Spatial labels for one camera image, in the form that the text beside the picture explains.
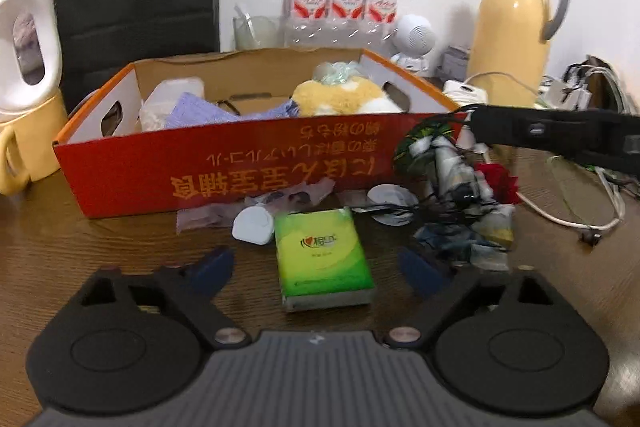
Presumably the frosted cotton swab box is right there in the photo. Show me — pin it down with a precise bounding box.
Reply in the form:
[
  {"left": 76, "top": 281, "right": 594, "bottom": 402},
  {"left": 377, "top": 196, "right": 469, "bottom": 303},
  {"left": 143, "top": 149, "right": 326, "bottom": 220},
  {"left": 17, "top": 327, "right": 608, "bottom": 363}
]
[{"left": 138, "top": 77, "right": 206, "bottom": 131}]

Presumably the clear glass cup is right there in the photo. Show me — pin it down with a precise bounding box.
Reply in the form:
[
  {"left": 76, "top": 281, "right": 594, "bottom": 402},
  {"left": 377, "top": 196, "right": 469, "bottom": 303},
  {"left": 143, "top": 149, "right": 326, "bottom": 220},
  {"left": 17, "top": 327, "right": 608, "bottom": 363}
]
[{"left": 232, "top": 4, "right": 281, "bottom": 52}]

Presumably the iridescent plastic bag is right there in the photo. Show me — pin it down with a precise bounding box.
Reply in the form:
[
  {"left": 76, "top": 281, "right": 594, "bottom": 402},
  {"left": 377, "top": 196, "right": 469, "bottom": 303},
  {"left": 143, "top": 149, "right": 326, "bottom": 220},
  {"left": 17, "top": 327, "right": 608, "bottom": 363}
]
[{"left": 313, "top": 60, "right": 362, "bottom": 86}]

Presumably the orange cardboard box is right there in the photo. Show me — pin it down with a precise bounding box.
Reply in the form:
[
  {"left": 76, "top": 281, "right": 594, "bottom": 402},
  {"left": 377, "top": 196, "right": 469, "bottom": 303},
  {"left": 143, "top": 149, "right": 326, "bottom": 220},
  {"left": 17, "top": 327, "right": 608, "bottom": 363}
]
[{"left": 52, "top": 47, "right": 469, "bottom": 219}]

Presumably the small grey box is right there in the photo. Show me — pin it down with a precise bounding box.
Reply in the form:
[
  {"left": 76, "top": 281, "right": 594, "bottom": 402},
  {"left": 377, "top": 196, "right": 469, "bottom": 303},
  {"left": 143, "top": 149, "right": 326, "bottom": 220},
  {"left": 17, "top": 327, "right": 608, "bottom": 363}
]
[{"left": 439, "top": 45, "right": 471, "bottom": 82}]

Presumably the blue wrapper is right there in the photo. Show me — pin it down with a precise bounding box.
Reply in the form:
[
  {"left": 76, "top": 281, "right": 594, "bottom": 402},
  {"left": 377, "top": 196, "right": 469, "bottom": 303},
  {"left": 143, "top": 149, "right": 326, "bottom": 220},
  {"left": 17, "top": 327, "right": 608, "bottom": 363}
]
[{"left": 414, "top": 222, "right": 512, "bottom": 271}]

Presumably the black earphone cable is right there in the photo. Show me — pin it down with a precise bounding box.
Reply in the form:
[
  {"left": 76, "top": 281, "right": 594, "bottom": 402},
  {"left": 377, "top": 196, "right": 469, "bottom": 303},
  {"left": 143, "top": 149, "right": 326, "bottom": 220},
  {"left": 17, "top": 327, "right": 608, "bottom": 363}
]
[{"left": 419, "top": 174, "right": 497, "bottom": 220}]

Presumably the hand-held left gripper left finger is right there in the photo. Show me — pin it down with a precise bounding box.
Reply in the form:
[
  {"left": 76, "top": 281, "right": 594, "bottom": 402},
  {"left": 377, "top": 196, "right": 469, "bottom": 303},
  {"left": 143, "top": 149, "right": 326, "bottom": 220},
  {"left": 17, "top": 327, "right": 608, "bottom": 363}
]
[{"left": 80, "top": 246, "right": 251, "bottom": 351}]

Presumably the green tissue pack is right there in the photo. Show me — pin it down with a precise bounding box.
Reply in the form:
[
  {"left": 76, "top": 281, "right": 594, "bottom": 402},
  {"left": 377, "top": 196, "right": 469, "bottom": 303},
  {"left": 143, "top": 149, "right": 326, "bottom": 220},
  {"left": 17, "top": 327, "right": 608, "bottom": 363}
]
[{"left": 273, "top": 207, "right": 374, "bottom": 313}]

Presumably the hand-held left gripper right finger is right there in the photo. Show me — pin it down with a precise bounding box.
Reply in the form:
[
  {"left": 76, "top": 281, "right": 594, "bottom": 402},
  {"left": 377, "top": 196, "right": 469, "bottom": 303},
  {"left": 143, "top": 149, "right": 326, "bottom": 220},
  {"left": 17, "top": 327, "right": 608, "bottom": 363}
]
[{"left": 384, "top": 246, "right": 557, "bottom": 351}]

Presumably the white power strip with chargers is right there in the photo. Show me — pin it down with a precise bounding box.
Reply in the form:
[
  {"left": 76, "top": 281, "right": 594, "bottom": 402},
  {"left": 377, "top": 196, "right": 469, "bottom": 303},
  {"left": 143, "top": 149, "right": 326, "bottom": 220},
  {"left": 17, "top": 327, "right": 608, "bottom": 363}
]
[{"left": 542, "top": 56, "right": 632, "bottom": 115}]

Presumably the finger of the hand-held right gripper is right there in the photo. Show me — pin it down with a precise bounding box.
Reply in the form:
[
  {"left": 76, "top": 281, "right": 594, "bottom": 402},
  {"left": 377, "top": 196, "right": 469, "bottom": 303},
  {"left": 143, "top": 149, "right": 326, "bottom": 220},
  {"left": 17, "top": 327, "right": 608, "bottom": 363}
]
[{"left": 467, "top": 104, "right": 640, "bottom": 180}]

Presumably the white power adapter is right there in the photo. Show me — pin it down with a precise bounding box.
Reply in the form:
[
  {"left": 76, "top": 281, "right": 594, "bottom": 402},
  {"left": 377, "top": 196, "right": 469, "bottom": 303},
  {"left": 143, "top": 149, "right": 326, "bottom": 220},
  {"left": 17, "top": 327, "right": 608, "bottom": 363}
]
[{"left": 442, "top": 79, "right": 489, "bottom": 104}]

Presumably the yellow mug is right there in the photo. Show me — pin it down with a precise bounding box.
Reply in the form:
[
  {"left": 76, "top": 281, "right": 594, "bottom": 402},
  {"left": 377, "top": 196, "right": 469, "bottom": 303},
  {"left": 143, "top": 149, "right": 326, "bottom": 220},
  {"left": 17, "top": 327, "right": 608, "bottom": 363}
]
[{"left": 0, "top": 89, "right": 70, "bottom": 196}]

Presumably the yellow thermos jug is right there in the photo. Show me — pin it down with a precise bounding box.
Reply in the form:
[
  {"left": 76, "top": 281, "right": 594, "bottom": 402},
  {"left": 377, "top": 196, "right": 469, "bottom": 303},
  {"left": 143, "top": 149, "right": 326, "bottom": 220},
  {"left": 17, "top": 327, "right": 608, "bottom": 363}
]
[{"left": 466, "top": 0, "right": 572, "bottom": 108}]

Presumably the white round disc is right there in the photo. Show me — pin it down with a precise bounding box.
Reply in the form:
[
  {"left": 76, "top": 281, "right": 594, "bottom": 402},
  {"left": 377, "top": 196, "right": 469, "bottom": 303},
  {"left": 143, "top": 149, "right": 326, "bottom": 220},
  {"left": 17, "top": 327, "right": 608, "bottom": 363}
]
[{"left": 367, "top": 184, "right": 419, "bottom": 226}]

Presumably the white round robot speaker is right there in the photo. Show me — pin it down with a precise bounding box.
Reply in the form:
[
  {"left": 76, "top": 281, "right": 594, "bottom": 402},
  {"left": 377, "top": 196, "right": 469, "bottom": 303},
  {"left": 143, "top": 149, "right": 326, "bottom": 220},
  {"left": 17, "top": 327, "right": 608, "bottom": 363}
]
[{"left": 389, "top": 14, "right": 438, "bottom": 75}]

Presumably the red scrunchie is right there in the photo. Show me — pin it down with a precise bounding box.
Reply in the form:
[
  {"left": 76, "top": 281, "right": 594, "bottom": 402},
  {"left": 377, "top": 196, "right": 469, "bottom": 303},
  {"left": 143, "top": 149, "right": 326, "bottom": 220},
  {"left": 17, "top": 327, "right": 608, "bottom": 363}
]
[{"left": 474, "top": 162, "right": 522, "bottom": 206}]

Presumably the white detergent jug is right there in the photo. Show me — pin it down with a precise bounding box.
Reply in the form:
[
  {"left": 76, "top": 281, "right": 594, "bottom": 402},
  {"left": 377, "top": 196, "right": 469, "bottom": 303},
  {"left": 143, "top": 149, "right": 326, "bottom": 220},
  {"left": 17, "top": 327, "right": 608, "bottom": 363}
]
[{"left": 0, "top": 0, "right": 64, "bottom": 124}]

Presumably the white and yellow plush toy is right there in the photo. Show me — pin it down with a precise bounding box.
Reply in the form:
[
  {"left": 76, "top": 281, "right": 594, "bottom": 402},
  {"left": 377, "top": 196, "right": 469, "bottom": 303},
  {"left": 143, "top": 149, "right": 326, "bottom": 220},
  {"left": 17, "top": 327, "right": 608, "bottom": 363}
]
[{"left": 290, "top": 76, "right": 404, "bottom": 117}]

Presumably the white crumpled wrapper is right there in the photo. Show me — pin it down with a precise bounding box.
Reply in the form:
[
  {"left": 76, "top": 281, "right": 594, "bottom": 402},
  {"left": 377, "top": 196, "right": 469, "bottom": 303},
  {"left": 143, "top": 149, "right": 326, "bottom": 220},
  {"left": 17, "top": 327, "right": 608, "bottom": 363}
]
[{"left": 431, "top": 136, "right": 497, "bottom": 208}]

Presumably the purple fabric drawstring pouch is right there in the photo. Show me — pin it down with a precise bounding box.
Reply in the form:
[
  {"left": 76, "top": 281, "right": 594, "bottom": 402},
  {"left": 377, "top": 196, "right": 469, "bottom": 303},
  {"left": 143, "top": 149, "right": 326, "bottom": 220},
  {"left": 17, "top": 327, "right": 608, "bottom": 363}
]
[{"left": 164, "top": 92, "right": 302, "bottom": 130}]

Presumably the white round plug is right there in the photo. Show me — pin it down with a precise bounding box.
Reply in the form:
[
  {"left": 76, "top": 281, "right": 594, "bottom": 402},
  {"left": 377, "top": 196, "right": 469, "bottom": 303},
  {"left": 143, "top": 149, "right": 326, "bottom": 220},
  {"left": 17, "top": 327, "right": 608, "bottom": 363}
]
[{"left": 232, "top": 205, "right": 276, "bottom": 246}]

